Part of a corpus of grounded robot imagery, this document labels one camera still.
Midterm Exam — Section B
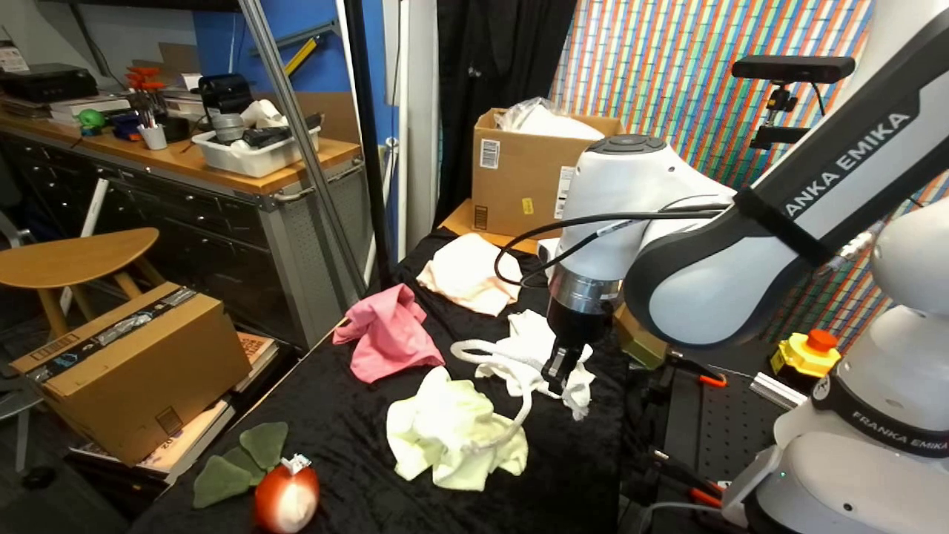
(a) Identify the white cable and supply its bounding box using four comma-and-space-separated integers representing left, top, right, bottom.
631, 495, 736, 534

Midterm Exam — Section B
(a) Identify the white plastic bin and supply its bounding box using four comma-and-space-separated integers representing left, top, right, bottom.
189, 121, 325, 182

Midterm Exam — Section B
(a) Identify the slanted metal pole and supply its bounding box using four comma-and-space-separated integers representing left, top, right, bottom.
236, 0, 370, 306

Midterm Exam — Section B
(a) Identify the black curtain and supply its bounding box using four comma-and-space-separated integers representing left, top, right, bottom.
437, 0, 582, 234

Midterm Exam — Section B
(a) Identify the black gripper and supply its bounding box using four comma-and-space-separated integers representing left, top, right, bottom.
543, 290, 619, 392

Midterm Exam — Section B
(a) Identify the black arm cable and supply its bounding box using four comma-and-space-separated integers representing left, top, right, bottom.
489, 200, 736, 290

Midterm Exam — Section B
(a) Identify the black case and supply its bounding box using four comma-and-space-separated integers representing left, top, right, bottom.
0, 59, 103, 105

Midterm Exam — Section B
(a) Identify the black perforated breadboard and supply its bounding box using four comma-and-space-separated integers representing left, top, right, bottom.
640, 324, 827, 534

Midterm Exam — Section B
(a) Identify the black camera bar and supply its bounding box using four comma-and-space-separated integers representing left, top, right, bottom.
730, 51, 859, 90

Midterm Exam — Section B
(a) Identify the green object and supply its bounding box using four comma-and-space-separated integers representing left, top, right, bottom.
75, 105, 110, 139

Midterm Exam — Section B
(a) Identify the colourful patterned backdrop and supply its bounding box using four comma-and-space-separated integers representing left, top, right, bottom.
546, 0, 929, 343

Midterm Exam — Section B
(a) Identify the pale yellow cloth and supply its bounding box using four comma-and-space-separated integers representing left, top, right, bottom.
383, 366, 533, 495

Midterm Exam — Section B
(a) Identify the wooden workbench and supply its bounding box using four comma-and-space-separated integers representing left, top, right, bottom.
0, 105, 377, 349

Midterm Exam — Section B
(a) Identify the orange-handled clamp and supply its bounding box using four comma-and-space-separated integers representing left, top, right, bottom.
661, 348, 733, 392
650, 446, 726, 514

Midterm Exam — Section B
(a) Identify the black round helmet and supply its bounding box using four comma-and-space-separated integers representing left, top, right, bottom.
195, 72, 257, 143

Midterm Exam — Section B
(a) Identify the pink cloth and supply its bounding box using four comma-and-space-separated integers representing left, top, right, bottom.
328, 281, 448, 385

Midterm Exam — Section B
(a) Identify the blue panel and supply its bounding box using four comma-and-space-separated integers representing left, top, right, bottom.
189, 0, 400, 271

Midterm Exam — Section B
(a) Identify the open labelled cardboard box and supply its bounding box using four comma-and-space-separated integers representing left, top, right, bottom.
469, 94, 622, 238

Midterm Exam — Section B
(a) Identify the white cup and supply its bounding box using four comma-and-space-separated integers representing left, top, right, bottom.
136, 119, 173, 155

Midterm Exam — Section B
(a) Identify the wooden stool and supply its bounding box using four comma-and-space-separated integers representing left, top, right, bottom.
0, 223, 167, 338

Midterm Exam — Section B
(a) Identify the orange object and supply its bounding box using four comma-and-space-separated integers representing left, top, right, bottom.
125, 59, 168, 97

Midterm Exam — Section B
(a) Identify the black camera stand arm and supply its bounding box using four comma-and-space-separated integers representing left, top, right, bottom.
748, 121, 815, 151

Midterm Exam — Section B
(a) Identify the large taped cardboard box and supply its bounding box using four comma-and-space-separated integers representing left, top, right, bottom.
5, 278, 256, 468

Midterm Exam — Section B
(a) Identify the silver metal bracket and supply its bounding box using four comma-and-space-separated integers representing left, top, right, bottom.
748, 367, 812, 413

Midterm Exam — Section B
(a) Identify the yellow emergency stop button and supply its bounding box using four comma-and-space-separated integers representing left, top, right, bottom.
767, 326, 846, 382

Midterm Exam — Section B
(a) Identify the red toy with green leaves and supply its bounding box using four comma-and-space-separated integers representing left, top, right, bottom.
189, 418, 325, 534

